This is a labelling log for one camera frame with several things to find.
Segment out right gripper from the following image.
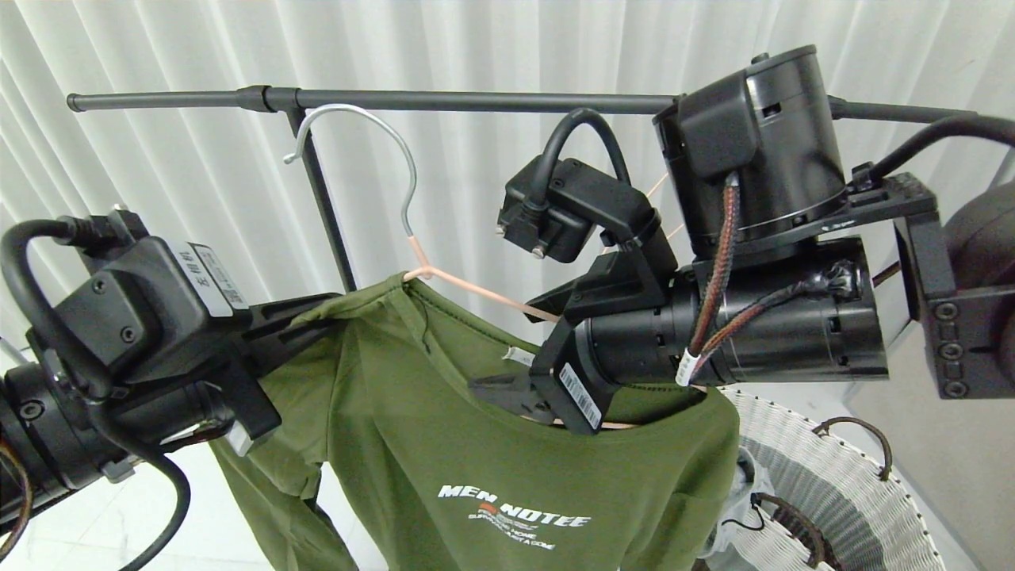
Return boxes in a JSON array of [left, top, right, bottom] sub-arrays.
[[530, 236, 889, 435]]

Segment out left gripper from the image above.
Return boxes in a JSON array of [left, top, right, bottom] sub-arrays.
[[0, 294, 344, 516]]

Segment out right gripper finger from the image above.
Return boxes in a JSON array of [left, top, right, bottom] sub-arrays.
[[523, 285, 589, 324], [468, 370, 557, 423]]

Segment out green long-sleeved shirt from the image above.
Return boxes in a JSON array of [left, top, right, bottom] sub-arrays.
[[210, 272, 742, 571]]

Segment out pink clothes hanger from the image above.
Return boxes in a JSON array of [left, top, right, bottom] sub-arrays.
[[283, 103, 687, 431]]

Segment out pale grey shorts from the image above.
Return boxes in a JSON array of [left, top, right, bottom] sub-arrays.
[[710, 448, 766, 560]]

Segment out white laundry basket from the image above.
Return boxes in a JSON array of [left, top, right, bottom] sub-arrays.
[[698, 387, 952, 571]]

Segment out black clothes rack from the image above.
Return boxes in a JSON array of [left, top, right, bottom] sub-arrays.
[[66, 83, 980, 294]]

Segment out white curtain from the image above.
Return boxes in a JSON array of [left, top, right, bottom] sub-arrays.
[[0, 0, 1015, 381]]

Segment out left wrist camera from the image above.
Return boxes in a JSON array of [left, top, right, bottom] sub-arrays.
[[32, 205, 255, 381]]

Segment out black cable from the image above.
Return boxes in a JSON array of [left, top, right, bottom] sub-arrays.
[[0, 218, 193, 571], [860, 115, 1015, 187], [527, 107, 633, 209]]

